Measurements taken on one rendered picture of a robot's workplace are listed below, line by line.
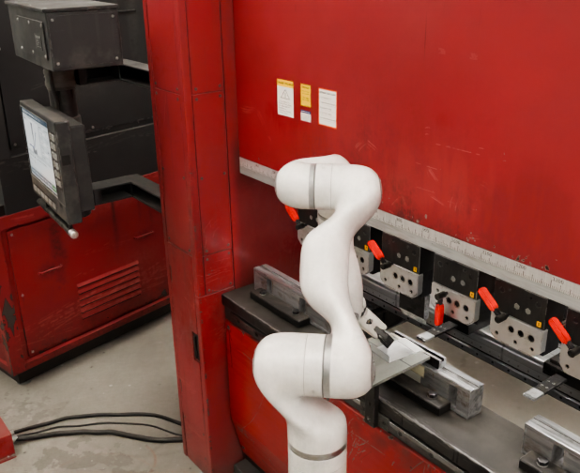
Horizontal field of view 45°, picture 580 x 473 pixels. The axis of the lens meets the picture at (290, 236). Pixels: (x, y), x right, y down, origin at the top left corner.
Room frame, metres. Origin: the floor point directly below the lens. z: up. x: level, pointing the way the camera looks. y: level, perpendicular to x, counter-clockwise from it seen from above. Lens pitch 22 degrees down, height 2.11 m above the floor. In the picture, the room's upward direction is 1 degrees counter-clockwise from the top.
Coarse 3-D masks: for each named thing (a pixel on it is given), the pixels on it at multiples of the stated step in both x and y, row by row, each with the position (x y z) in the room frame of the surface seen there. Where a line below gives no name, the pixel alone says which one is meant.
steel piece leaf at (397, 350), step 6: (396, 342) 1.84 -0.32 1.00; (372, 348) 1.80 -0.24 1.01; (378, 348) 1.81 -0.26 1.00; (384, 348) 1.80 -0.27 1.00; (390, 348) 1.80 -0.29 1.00; (396, 348) 1.80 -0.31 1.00; (402, 348) 1.80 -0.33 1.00; (408, 348) 1.80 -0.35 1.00; (378, 354) 1.77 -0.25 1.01; (384, 354) 1.75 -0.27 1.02; (390, 354) 1.77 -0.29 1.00; (396, 354) 1.77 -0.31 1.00; (402, 354) 1.77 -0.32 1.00; (408, 354) 1.77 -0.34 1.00; (390, 360) 1.74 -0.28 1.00
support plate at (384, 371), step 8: (392, 336) 1.88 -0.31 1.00; (376, 344) 1.83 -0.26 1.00; (376, 360) 1.74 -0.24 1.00; (384, 360) 1.74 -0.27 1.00; (400, 360) 1.74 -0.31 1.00; (408, 360) 1.74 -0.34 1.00; (416, 360) 1.74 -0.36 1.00; (424, 360) 1.75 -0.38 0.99; (376, 368) 1.70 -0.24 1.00; (384, 368) 1.70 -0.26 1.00; (392, 368) 1.70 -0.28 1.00; (400, 368) 1.70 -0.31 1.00; (408, 368) 1.71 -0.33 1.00; (376, 376) 1.66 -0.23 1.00; (384, 376) 1.66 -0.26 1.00; (392, 376) 1.67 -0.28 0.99; (376, 384) 1.63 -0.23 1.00
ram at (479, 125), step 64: (256, 0) 2.38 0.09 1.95; (320, 0) 2.13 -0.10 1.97; (384, 0) 1.92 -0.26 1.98; (448, 0) 1.75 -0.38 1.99; (512, 0) 1.60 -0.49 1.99; (576, 0) 1.48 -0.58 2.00; (256, 64) 2.39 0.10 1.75; (320, 64) 2.13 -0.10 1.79; (384, 64) 1.91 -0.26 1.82; (448, 64) 1.74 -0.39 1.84; (512, 64) 1.59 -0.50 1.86; (576, 64) 1.47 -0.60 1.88; (256, 128) 2.40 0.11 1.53; (320, 128) 2.13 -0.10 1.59; (384, 128) 1.91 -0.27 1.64; (448, 128) 1.73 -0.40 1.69; (512, 128) 1.58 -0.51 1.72; (576, 128) 1.45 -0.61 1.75; (384, 192) 1.90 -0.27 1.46; (448, 192) 1.71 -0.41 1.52; (512, 192) 1.56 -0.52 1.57; (576, 192) 1.43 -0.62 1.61; (448, 256) 1.70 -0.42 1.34; (512, 256) 1.55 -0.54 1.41; (576, 256) 1.42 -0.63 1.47
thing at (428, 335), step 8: (448, 320) 1.96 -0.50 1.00; (456, 320) 1.94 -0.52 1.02; (488, 320) 1.96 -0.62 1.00; (432, 328) 1.91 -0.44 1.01; (440, 328) 1.91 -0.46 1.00; (448, 328) 1.91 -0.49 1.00; (456, 328) 1.94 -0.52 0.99; (464, 328) 1.91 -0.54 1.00; (472, 328) 1.91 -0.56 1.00; (480, 328) 1.93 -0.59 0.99; (424, 336) 1.87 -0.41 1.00; (432, 336) 1.87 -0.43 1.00
